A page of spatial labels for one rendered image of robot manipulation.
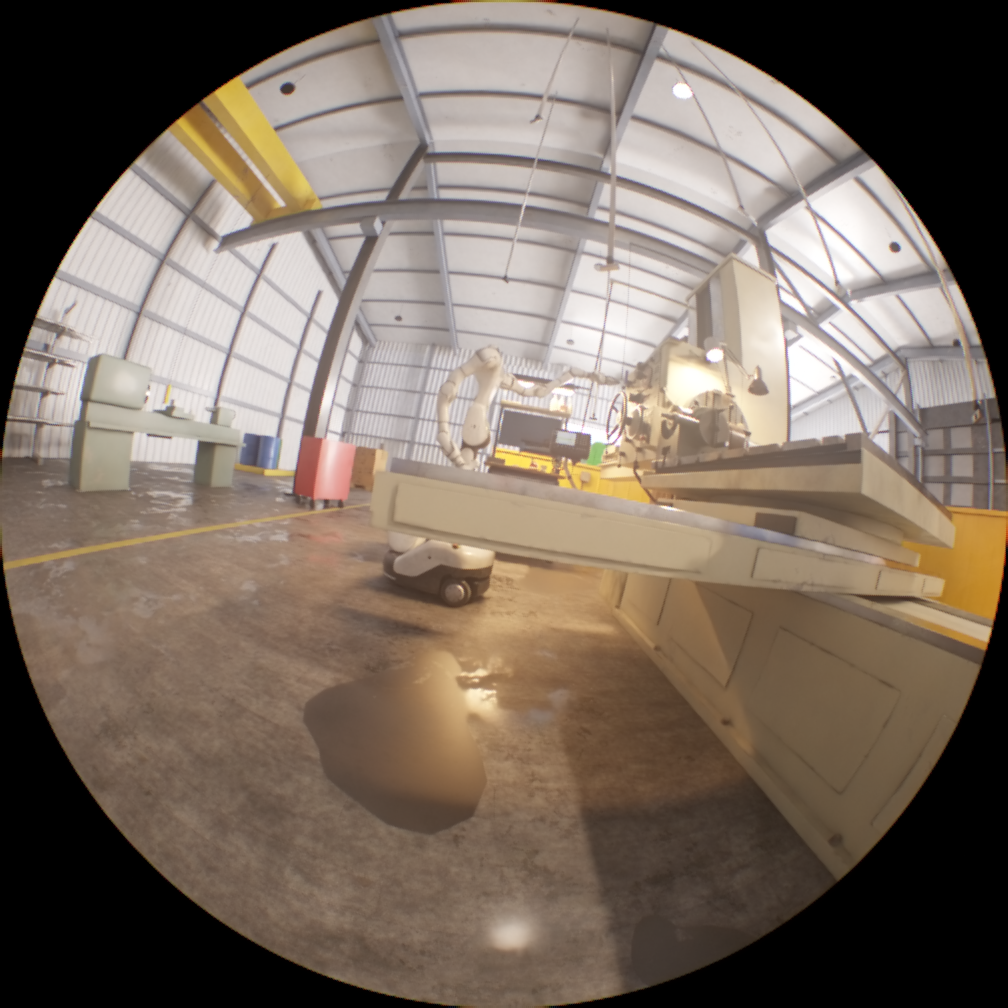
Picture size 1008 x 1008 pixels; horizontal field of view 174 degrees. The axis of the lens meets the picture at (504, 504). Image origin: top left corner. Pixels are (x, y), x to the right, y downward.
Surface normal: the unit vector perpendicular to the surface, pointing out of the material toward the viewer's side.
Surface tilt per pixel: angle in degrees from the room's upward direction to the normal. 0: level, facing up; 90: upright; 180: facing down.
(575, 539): 90
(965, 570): 90
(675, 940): 0
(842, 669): 90
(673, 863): 0
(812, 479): 90
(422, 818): 0
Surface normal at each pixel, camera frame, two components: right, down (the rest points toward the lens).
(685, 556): 0.01, 0.05
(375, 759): 0.18, -0.98
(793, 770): -0.98, -0.18
